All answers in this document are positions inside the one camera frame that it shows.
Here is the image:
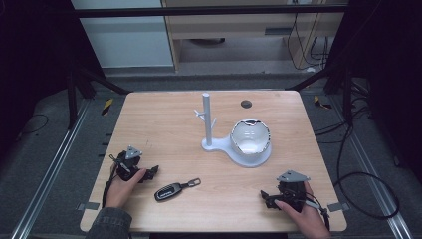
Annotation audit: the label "left hand-held gripper cable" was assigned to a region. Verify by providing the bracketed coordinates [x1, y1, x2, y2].
[101, 153, 124, 209]

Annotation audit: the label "white cabinet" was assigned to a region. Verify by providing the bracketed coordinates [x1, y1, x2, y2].
[71, 0, 175, 70]

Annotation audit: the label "black floor cable loop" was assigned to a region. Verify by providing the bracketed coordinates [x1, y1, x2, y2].
[332, 122, 401, 221]

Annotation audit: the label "thin black floor cable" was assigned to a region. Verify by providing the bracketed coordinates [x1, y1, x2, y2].
[14, 114, 50, 142]

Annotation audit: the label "metal floor rail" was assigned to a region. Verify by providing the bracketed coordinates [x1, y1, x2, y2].
[329, 96, 416, 239]
[9, 99, 92, 239]

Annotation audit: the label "light wooden desk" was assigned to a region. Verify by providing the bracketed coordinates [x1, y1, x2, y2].
[160, 0, 350, 73]

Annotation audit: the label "white bowl with dark rim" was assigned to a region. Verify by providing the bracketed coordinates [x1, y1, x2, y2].
[230, 119, 272, 155]

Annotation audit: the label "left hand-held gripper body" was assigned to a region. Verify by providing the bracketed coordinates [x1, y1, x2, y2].
[113, 144, 144, 182]

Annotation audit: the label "white key stand with pole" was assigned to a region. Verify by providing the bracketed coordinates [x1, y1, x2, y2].
[193, 92, 273, 168]

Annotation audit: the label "black frame strut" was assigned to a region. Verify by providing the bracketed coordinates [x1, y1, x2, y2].
[66, 64, 132, 130]
[288, 64, 354, 125]

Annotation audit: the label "grey tape strip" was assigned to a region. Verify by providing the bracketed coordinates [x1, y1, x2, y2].
[76, 201, 101, 212]
[326, 201, 351, 213]

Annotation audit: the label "black car key with clip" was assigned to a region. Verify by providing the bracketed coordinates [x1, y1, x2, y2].
[153, 177, 202, 203]

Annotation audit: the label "person's right hand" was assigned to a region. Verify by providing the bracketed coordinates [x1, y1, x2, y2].
[274, 181, 332, 239]

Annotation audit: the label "hand-held gripper cable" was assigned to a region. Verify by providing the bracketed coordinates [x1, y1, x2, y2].
[101, 153, 124, 209]
[304, 192, 332, 232]

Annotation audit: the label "black hanging cables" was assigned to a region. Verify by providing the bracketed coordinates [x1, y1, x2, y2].
[286, 0, 331, 72]

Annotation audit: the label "right hand-held gripper cable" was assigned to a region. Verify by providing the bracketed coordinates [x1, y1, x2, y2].
[304, 192, 332, 232]

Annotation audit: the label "yellow black striped tape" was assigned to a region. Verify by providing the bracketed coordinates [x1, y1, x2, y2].
[101, 98, 114, 117]
[313, 95, 333, 111]

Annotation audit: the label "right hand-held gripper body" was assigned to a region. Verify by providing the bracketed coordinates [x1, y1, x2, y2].
[276, 169, 312, 214]

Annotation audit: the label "person's left hand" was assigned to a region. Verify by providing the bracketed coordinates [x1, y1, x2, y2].
[104, 167, 147, 210]

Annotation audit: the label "black frame crossbar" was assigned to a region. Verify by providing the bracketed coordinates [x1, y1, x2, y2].
[73, 3, 348, 19]

